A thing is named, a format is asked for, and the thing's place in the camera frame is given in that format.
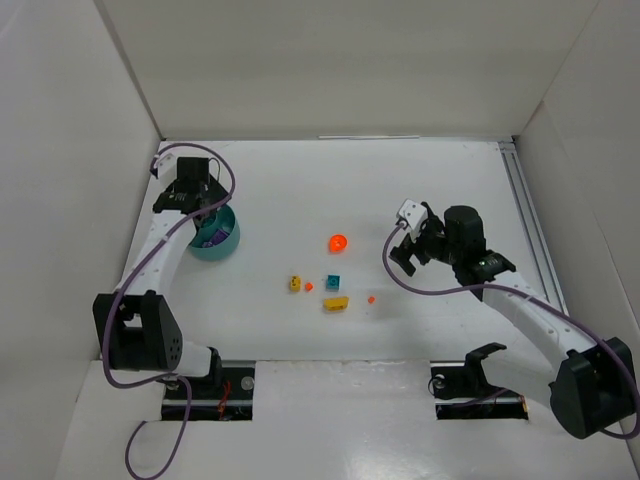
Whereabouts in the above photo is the teal square lego brick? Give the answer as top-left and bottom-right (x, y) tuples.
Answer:
(325, 274), (341, 291)

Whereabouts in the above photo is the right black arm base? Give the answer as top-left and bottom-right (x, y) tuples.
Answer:
(427, 342), (529, 421)

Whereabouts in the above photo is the orange round lego piece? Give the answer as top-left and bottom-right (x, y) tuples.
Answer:
(328, 234), (348, 254)

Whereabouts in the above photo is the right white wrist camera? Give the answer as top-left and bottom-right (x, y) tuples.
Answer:
(396, 199), (429, 241)

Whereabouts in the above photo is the teal divided round container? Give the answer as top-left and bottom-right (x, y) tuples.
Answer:
(188, 205), (240, 262)

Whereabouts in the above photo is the yellow face lego brick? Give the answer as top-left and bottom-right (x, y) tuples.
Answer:
(289, 275), (302, 292)

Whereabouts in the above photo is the aluminium rail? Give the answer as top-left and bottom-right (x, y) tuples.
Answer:
(498, 138), (569, 314)

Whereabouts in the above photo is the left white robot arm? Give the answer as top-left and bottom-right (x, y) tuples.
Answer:
(92, 151), (235, 388)

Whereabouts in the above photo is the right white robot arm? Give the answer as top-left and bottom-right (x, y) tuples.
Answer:
(382, 199), (639, 439)

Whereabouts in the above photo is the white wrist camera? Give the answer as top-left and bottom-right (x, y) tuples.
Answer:
(151, 153), (177, 181)
(396, 199), (429, 241)

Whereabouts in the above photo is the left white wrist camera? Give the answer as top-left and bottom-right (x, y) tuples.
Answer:
(151, 153), (177, 181)

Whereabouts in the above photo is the yellow curved lego brick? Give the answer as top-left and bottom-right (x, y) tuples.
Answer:
(323, 296), (349, 312)

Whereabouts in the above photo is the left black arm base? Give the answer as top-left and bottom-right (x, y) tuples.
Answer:
(161, 342), (256, 422)

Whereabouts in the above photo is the purple curved lego brick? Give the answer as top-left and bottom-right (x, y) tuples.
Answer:
(209, 229), (229, 245)

